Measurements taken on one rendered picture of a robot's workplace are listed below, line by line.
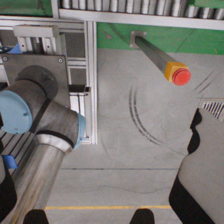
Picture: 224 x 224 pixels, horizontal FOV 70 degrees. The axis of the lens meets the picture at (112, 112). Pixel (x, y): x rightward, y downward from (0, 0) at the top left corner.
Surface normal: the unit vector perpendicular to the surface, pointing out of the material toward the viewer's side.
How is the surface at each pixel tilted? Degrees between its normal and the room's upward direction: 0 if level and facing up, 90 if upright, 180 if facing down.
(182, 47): 0
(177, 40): 0
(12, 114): 7
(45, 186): 72
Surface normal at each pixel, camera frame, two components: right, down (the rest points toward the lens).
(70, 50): 0.03, 0.53
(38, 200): 0.79, -0.29
